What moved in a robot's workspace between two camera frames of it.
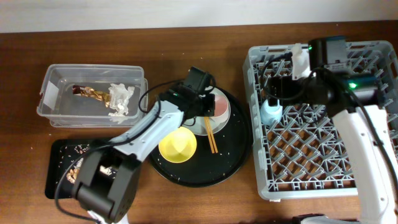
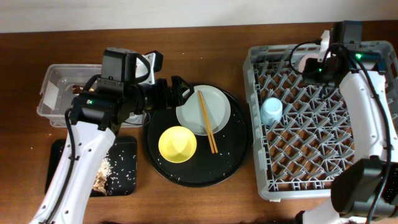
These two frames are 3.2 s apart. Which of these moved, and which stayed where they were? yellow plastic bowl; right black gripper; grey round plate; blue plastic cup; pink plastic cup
Moved: right black gripper; pink plastic cup
Stayed: yellow plastic bowl; blue plastic cup; grey round plate
